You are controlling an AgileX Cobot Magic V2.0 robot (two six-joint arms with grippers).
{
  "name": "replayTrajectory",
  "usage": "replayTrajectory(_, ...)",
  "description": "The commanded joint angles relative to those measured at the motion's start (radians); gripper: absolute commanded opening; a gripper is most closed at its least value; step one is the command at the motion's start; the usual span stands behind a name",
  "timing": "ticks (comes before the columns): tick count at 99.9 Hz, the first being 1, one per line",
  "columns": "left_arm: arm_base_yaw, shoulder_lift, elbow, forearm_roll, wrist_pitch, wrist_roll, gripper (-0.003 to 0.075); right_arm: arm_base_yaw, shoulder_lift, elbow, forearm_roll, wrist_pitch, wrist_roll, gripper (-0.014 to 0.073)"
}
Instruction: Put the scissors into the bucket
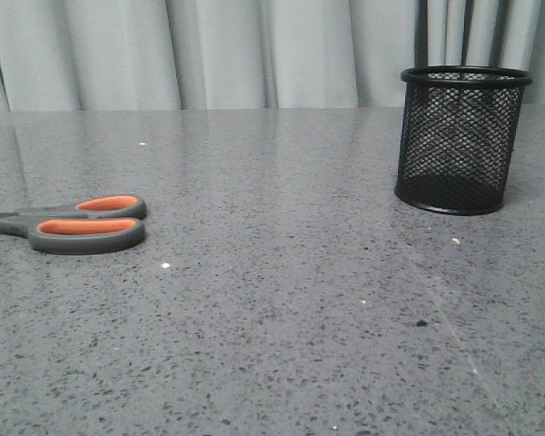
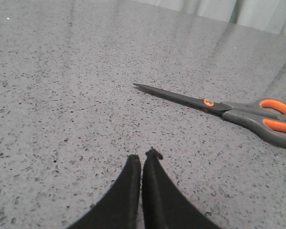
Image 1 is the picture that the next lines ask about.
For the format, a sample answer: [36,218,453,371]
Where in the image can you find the grey pleated curtain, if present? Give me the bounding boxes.
[0,1,545,112]

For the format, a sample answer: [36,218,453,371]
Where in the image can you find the grey orange handled scissors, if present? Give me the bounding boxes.
[0,194,147,255]

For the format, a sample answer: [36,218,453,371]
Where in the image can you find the black mesh pen bucket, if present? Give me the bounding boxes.
[394,65,532,216]

